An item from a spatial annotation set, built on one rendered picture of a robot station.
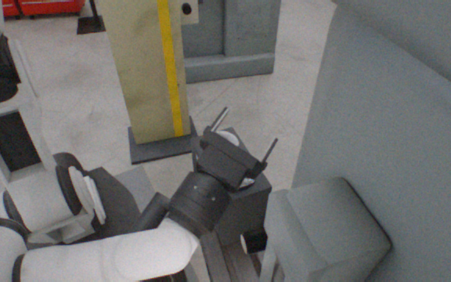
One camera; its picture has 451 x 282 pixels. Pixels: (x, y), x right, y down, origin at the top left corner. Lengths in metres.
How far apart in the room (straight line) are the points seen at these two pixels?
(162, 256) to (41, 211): 0.47
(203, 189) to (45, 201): 0.48
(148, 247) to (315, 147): 0.34
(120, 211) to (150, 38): 1.04
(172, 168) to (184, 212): 1.75
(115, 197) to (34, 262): 0.93
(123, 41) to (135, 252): 1.60
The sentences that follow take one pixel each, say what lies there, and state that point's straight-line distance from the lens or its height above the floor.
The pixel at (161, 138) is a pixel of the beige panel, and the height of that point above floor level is 0.05.
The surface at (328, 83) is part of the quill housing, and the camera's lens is 0.16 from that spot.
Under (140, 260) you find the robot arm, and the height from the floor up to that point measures 1.25.
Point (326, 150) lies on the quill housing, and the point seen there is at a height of 1.55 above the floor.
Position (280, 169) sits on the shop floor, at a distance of 2.24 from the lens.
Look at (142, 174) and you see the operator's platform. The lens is 1.71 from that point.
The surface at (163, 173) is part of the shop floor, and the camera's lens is 2.22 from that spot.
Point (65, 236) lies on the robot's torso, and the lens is 1.18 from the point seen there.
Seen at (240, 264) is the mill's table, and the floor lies 0.93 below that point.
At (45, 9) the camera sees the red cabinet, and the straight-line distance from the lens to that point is 4.93.
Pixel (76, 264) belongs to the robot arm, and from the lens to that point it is 0.52.
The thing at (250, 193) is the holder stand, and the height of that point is 1.12.
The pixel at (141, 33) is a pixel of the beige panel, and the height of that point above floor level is 0.88.
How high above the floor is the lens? 1.67
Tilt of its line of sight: 44 degrees down
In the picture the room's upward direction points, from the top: straight up
